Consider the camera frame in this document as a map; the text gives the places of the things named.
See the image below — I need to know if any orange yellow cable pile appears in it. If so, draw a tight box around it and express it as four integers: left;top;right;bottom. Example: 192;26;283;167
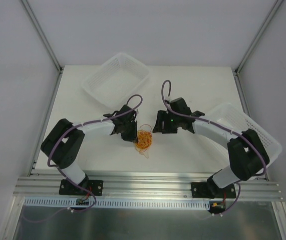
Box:
134;123;154;159

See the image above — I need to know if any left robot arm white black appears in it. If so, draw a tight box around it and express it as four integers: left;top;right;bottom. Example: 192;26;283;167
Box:
41;104;138;195

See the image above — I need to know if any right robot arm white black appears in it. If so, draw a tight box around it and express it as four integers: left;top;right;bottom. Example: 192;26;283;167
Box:
158;97;270;199

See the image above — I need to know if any white left plastic basket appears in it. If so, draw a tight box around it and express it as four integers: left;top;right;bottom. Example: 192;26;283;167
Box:
82;53;150;109

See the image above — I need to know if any white plastic basket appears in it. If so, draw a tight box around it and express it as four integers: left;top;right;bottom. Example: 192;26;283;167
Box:
204;102;283;173
82;53;150;109

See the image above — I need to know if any white right plastic basket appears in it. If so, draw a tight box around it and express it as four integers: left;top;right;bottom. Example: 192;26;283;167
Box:
204;102;283;173

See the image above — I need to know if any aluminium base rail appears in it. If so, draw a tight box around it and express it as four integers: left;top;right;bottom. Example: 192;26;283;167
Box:
14;169;285;202

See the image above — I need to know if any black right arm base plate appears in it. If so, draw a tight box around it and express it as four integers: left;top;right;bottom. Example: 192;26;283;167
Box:
190;182;236;199

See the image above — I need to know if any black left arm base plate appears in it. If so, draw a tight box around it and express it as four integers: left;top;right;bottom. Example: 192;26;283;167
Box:
58;179;104;196

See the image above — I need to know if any aluminium frame post right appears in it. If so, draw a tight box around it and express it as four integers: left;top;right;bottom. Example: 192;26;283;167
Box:
233;0;285;76

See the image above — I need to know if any aluminium frame post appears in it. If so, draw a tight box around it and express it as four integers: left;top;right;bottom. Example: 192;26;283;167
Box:
20;0;63;73
233;0;285;76

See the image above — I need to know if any white slotted cable duct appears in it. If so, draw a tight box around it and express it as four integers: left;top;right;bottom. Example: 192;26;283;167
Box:
24;197;210;211

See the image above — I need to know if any aluminium frame post left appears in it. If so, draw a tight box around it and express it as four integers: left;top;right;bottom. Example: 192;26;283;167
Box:
20;0;63;73

